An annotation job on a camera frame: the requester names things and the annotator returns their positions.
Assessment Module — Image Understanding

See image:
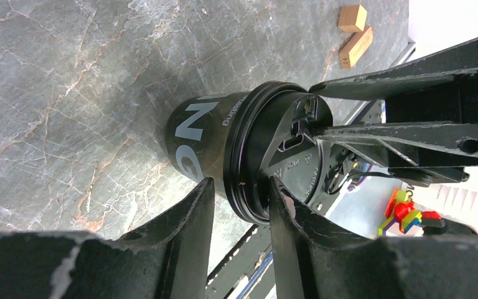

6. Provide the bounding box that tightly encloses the black coffee cup front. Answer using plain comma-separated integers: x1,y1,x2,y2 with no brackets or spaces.
165,92,249,197

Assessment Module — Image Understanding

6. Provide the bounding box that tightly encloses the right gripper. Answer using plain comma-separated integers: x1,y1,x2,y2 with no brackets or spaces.
309,37,478,186

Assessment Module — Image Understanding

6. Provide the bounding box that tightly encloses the colourful toy brick pile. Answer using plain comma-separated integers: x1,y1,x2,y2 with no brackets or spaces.
377,184,447,237

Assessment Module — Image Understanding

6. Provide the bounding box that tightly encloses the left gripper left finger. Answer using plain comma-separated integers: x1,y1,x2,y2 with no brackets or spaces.
0,178,215,298

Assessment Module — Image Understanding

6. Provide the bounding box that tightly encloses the small wooden cube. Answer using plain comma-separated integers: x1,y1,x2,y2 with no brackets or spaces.
338,4,368,33

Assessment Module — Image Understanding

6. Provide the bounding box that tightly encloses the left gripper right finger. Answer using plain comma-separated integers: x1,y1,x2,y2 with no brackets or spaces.
268,177,478,298

